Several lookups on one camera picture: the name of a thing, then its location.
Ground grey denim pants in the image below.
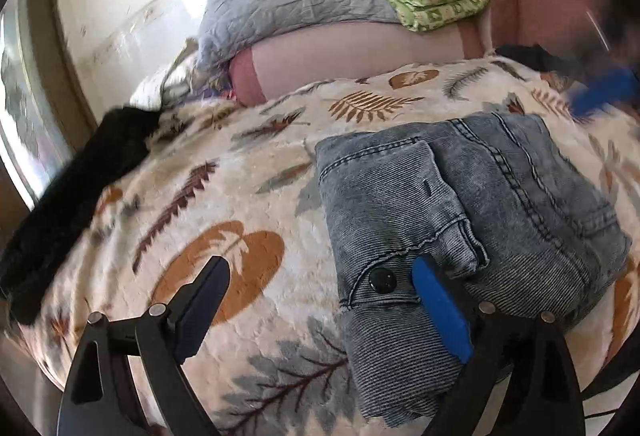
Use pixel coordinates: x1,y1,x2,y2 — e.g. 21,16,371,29
316,113,631,427

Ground black cloth by sofa arm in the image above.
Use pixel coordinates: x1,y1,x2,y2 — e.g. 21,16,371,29
495,44,582,76

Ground cream leaf-print fleece blanket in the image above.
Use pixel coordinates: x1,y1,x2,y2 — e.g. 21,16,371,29
23,58,639,435

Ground black garment on blanket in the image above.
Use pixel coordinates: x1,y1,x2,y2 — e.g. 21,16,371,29
1,106,162,325

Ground grey quilted cushion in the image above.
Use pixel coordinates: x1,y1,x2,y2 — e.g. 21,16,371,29
198,0,399,73

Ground window with wooden frame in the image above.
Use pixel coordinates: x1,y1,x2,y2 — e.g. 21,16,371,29
1,0,96,209

